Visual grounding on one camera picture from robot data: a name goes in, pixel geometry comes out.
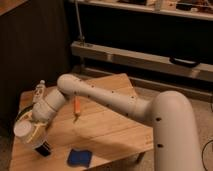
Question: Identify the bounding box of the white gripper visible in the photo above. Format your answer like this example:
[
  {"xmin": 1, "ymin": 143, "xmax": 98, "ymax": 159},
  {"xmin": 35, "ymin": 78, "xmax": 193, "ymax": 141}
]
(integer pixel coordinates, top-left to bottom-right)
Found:
[{"xmin": 20, "ymin": 89, "xmax": 67, "ymax": 141}]

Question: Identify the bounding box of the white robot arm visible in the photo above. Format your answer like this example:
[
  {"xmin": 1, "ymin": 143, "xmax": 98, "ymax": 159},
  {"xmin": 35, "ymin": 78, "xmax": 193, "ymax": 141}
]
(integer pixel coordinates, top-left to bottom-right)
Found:
[{"xmin": 15, "ymin": 74, "xmax": 205, "ymax": 171}]

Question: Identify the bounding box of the black whiteboard eraser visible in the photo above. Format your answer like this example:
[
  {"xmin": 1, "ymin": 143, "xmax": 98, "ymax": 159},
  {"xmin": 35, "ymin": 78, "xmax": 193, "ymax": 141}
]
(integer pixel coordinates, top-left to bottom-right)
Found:
[{"xmin": 36, "ymin": 142, "xmax": 51, "ymax": 157}]

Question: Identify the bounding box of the green bowl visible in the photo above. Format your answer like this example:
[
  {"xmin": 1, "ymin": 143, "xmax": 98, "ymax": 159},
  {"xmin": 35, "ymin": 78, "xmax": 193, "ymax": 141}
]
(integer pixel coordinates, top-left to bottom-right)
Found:
[{"xmin": 14, "ymin": 105, "xmax": 33, "ymax": 127}]

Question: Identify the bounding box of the white plastic bottle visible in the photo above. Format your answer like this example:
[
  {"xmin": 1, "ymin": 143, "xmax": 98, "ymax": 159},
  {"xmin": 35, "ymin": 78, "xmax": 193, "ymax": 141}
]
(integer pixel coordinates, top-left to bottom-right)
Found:
[{"xmin": 33, "ymin": 80, "xmax": 46, "ymax": 103}]

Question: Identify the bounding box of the orange screwdriver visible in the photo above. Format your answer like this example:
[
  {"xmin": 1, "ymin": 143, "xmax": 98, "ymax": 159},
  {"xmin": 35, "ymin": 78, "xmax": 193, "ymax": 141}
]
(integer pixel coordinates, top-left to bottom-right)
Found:
[{"xmin": 73, "ymin": 96, "xmax": 81, "ymax": 123}]

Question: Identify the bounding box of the blue sponge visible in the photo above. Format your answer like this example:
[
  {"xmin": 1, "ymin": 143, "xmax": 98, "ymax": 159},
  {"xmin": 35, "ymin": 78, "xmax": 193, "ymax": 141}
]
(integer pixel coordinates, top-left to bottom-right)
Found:
[{"xmin": 67, "ymin": 149, "xmax": 92, "ymax": 168}]

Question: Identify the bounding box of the wooden table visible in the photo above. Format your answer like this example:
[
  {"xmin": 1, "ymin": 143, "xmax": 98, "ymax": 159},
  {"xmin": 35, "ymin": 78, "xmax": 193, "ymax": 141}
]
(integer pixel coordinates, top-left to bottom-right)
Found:
[{"xmin": 9, "ymin": 73, "xmax": 163, "ymax": 171}]

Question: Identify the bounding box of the metal pole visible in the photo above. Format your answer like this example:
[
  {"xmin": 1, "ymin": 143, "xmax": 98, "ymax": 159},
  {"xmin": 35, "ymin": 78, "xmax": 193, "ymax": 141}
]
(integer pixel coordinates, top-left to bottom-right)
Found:
[{"xmin": 74, "ymin": 0, "xmax": 85, "ymax": 45}]

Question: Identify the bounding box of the metal shelf rail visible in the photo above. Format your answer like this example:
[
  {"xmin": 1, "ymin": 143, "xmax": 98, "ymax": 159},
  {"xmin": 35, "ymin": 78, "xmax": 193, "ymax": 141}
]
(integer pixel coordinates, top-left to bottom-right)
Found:
[{"xmin": 71, "ymin": 41, "xmax": 213, "ymax": 82}]

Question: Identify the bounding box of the black handle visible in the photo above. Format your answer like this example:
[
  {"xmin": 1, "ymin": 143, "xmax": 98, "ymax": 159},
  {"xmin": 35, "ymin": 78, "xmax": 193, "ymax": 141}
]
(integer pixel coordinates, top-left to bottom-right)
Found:
[{"xmin": 169, "ymin": 57, "xmax": 200, "ymax": 68}]

